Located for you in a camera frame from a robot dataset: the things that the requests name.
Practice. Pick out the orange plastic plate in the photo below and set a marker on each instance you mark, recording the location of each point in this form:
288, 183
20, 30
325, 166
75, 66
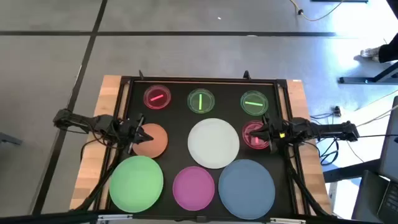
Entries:
155, 146

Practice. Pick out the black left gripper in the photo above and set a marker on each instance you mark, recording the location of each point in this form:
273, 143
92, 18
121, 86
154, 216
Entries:
127, 133

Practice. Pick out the grey laptop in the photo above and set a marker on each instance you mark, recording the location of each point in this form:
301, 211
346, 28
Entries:
390, 149

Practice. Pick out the black metal table frame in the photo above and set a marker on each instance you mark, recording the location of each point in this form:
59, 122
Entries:
202, 79

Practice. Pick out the magenta plastic plate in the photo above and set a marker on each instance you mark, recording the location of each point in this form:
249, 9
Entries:
193, 188

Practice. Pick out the black frame clamp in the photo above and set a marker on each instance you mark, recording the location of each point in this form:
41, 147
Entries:
141, 75
247, 75

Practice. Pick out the large green plastic plate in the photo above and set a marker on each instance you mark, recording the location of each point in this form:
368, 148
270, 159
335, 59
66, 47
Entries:
136, 184

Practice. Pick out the black stand base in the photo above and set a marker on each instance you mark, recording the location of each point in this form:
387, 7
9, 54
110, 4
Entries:
357, 80

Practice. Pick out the white plastic plate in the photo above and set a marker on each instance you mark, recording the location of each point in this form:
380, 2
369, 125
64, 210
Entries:
213, 143

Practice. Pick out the blue plastic plate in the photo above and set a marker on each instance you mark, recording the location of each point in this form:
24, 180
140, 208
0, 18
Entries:
246, 189

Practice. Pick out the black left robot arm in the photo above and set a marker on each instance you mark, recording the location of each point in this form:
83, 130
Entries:
77, 121

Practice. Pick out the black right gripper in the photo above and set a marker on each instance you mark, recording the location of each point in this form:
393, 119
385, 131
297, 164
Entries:
276, 133

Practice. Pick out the black table mat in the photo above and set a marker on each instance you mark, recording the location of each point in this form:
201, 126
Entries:
180, 149

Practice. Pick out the small clear green plate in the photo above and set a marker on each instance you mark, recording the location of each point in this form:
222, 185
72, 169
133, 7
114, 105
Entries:
254, 109
194, 104

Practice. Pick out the person's leg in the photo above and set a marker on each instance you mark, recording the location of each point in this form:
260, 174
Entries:
388, 51

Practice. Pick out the small clear red plate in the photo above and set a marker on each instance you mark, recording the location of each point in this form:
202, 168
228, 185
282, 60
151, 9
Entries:
251, 143
161, 104

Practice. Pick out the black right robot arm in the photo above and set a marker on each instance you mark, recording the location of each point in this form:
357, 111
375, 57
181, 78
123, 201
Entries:
326, 129

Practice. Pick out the person's shoe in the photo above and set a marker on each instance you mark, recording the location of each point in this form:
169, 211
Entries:
370, 52

